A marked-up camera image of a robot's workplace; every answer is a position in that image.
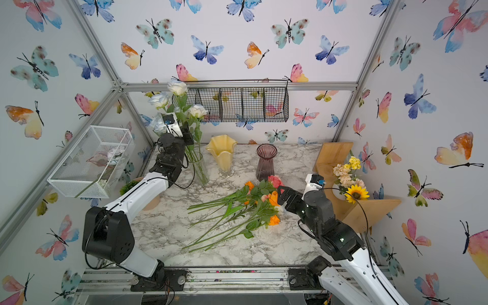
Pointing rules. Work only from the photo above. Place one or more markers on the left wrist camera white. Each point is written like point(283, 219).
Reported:
point(171, 125)

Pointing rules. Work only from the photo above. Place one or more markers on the white rose stem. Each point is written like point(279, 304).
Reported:
point(181, 103)
point(160, 101)
point(196, 114)
point(158, 125)

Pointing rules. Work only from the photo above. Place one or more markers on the black wire wall basket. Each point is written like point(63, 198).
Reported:
point(258, 101)

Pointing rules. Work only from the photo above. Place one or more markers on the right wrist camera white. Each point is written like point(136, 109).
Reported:
point(314, 182)

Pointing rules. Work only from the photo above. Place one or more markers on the wooden corner shelf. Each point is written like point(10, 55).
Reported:
point(362, 215)

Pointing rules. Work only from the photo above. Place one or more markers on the yellow ruffled vase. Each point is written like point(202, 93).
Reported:
point(222, 148)

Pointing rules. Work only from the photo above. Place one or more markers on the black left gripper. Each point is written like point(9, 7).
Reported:
point(185, 138)

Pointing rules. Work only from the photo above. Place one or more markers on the small orange marigold flower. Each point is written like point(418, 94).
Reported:
point(250, 185)

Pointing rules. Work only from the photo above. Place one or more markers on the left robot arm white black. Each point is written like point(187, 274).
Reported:
point(107, 233)

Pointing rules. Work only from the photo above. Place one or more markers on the white mesh wall basket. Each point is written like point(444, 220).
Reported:
point(94, 164)

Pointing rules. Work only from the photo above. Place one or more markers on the pink artificial rose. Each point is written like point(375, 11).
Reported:
point(275, 181)

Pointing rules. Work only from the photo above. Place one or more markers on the metal base rail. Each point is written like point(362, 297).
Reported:
point(191, 281)

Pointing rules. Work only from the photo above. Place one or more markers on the potted green succulent plant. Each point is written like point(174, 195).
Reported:
point(128, 186)

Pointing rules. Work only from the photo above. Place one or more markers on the pile of green flower stems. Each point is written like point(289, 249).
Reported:
point(238, 214)

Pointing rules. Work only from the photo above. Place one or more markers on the orange artificial flower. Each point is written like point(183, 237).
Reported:
point(273, 199)

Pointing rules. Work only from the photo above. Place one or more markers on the purple ribbed glass vase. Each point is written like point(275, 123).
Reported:
point(265, 167)

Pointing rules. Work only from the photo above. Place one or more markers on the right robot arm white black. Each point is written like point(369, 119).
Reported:
point(340, 242)

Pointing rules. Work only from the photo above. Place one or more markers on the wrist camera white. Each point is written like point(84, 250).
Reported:
point(314, 182)
point(171, 125)

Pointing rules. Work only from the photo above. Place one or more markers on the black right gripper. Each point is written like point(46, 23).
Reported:
point(288, 196)

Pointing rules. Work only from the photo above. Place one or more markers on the orange flower front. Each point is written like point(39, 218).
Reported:
point(274, 220)

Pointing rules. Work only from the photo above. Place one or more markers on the clear glass vase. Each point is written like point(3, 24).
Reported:
point(195, 158)

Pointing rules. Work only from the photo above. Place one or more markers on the sunflower bouquet in white vase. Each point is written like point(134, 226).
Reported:
point(348, 185)

